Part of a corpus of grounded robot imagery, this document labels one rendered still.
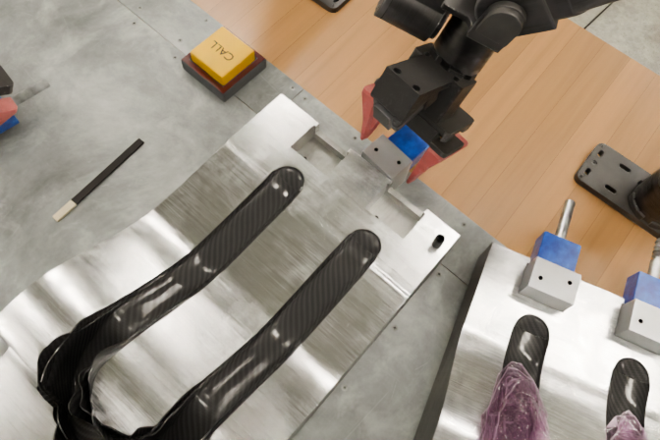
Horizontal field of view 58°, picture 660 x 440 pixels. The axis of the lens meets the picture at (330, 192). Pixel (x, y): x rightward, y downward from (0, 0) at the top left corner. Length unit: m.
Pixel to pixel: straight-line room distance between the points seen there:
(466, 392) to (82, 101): 0.58
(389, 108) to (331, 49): 0.30
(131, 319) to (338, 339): 0.20
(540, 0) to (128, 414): 0.49
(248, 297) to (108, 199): 0.24
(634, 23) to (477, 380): 1.78
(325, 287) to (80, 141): 0.38
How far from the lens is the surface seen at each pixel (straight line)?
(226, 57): 0.80
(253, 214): 0.64
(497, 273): 0.68
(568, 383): 0.68
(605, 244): 0.81
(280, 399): 0.57
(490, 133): 0.83
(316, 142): 0.70
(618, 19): 2.24
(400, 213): 0.67
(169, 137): 0.79
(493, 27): 0.56
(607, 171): 0.85
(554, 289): 0.67
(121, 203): 0.76
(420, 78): 0.59
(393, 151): 0.71
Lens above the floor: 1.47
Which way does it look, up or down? 65 degrees down
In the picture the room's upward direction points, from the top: 9 degrees clockwise
